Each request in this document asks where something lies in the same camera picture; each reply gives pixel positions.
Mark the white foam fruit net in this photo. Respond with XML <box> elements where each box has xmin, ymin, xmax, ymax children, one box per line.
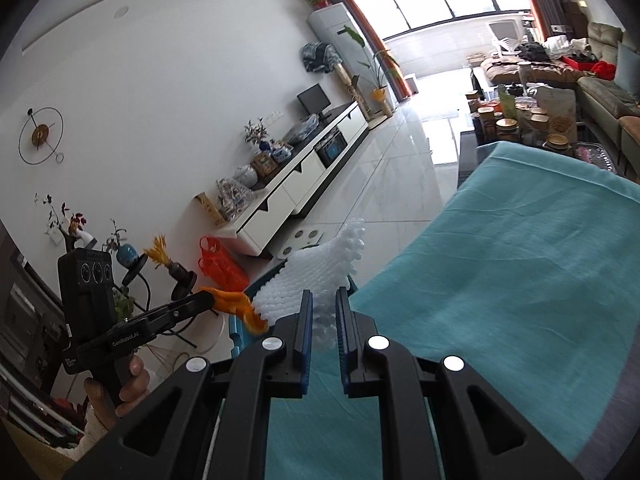
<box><xmin>252</xmin><ymin>219</ymin><xmax>366</xmax><ymax>350</ymax></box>

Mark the orange peel piece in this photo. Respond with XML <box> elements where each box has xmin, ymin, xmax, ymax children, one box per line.
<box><xmin>201</xmin><ymin>287</ymin><xmax>269</xmax><ymax>336</ymax></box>

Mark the person's left hand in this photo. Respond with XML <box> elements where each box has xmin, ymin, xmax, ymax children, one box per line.
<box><xmin>82</xmin><ymin>353</ymin><xmax>151</xmax><ymax>430</ymax></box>

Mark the white bathroom scale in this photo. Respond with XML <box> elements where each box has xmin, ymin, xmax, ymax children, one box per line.
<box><xmin>277</xmin><ymin>226</ymin><xmax>324</xmax><ymax>260</ymax></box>

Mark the orange red plastic bag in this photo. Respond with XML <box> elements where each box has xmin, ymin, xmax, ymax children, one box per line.
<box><xmin>198</xmin><ymin>236</ymin><xmax>250</xmax><ymax>292</ymax></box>

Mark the white black TV cabinet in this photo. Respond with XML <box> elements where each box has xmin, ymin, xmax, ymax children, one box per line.
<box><xmin>213</xmin><ymin>103</ymin><xmax>369</xmax><ymax>257</ymax></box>

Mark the white ceramic jar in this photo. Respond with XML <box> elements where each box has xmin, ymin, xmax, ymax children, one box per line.
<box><xmin>233</xmin><ymin>165</ymin><xmax>259</xmax><ymax>188</ymax></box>

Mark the teal and grey tablecloth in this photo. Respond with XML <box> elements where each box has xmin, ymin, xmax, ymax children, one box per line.
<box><xmin>263</xmin><ymin>140</ymin><xmax>640</xmax><ymax>480</ymax></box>

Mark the black computer monitor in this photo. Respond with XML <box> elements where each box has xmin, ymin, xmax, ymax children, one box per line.
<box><xmin>297</xmin><ymin>84</ymin><xmax>331</xmax><ymax>122</ymax></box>

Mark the tall green potted plant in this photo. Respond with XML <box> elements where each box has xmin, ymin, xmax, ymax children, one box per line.
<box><xmin>341</xmin><ymin>25</ymin><xmax>400</xmax><ymax>118</ymax></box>

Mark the cluttered dark coffee table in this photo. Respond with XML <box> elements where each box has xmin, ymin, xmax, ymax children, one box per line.
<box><xmin>458</xmin><ymin>84</ymin><xmax>620</xmax><ymax>184</ymax></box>

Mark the white standing air conditioner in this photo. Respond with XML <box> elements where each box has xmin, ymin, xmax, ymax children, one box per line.
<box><xmin>307</xmin><ymin>3</ymin><xmax>373</xmax><ymax>93</ymax></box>

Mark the olive green sectional sofa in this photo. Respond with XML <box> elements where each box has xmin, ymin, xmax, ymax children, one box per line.
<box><xmin>576</xmin><ymin>22</ymin><xmax>639</xmax><ymax>182</ymax></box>

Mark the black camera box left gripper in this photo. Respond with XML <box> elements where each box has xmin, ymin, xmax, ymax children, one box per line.
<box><xmin>58</xmin><ymin>248</ymin><xmax>117</xmax><ymax>344</ymax></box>

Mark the round metal wall clock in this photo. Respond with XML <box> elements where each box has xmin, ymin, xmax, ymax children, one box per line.
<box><xmin>17</xmin><ymin>106</ymin><xmax>65</xmax><ymax>166</ymax></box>

